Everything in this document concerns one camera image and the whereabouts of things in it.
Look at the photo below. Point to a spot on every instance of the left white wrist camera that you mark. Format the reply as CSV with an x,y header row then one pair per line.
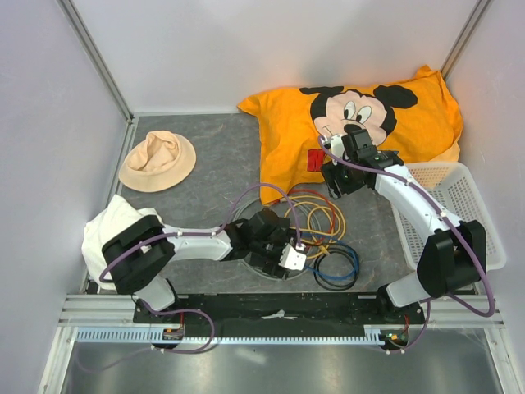
x,y
293,257

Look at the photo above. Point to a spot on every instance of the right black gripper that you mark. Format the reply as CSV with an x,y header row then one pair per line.
x,y
330,172

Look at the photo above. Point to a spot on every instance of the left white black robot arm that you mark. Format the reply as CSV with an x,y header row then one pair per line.
x,y
136,256

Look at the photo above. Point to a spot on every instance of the white crumpled cloth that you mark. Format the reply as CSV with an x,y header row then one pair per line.
x,y
113,220

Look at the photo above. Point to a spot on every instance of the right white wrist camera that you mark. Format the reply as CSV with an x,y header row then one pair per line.
x,y
334,144

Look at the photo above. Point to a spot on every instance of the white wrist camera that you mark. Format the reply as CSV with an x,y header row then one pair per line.
x,y
334,144
293,257

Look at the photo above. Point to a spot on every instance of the peach bucket hat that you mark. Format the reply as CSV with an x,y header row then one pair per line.
x,y
159,162

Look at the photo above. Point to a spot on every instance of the white plastic basket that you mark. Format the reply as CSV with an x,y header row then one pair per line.
x,y
451,184

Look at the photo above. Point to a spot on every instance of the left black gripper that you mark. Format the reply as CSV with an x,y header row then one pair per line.
x,y
285,235

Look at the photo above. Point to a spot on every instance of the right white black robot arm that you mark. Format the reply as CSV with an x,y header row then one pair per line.
x,y
454,252

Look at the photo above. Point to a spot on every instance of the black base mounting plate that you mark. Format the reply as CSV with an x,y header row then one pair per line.
x,y
309,312

